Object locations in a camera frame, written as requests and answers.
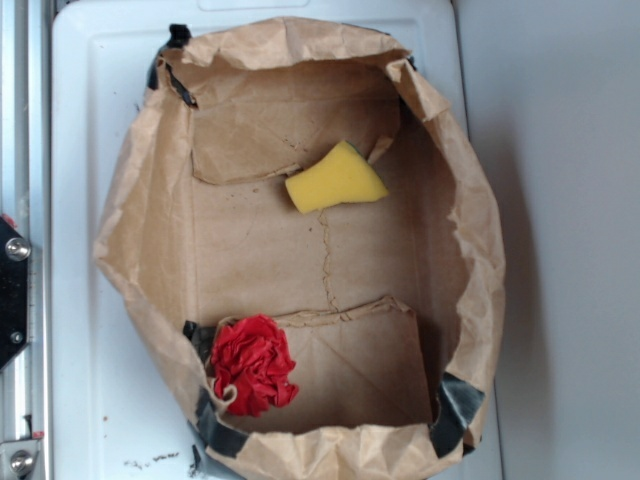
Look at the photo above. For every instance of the yellow sponge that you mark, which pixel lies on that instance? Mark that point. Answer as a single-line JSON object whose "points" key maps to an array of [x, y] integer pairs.
{"points": [[342, 176]]}

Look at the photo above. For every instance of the black tape strip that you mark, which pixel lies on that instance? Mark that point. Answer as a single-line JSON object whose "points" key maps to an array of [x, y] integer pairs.
{"points": [[459, 403], [221, 438]]}

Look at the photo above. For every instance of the black tape strip bottom left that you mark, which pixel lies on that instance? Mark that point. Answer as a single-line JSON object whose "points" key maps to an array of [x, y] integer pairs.
{"points": [[221, 438]]}

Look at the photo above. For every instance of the brown paper bag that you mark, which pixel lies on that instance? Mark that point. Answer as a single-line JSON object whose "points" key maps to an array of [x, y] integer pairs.
{"points": [[377, 300]]}

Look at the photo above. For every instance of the white plastic bin lid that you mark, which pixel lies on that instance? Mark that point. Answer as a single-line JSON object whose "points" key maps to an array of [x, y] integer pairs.
{"points": [[114, 415]]}

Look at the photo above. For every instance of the aluminium frame rail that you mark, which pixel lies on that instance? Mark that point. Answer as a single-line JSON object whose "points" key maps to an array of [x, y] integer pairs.
{"points": [[25, 200]]}

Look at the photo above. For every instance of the black bracket with bolts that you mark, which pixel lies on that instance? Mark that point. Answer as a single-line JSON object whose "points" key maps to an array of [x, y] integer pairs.
{"points": [[14, 290]]}

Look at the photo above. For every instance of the black tape strip right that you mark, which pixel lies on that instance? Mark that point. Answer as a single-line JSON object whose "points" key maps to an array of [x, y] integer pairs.
{"points": [[459, 403]]}

